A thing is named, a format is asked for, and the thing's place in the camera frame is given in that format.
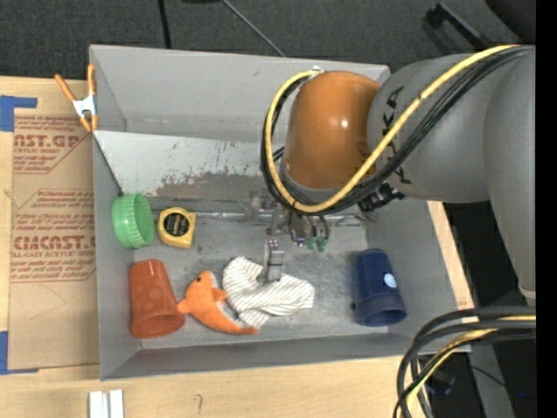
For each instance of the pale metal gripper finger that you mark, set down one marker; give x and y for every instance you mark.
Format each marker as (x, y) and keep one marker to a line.
(266, 261)
(276, 264)

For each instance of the white striped cloth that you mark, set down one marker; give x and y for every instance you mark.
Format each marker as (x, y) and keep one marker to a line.
(270, 296)

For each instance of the orange toy fish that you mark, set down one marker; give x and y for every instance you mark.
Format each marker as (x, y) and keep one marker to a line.
(206, 301)

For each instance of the yellow tape measure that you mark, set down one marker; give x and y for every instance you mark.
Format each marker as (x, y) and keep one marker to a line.
(176, 228)

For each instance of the dark blue plastic cup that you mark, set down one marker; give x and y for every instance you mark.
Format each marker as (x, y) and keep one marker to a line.
(376, 287)

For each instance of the orange plastic cup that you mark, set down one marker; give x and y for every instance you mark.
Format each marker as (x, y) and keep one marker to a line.
(152, 296)

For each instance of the green plastic cup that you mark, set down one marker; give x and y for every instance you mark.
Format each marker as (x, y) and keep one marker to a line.
(130, 222)

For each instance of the grey metal bin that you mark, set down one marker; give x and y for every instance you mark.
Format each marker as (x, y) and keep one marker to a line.
(209, 94)

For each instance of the brown cardboard board red print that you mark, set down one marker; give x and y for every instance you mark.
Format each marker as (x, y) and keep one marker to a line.
(52, 216)

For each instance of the black cylinder on white bracket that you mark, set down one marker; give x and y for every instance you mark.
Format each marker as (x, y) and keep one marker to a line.
(379, 198)

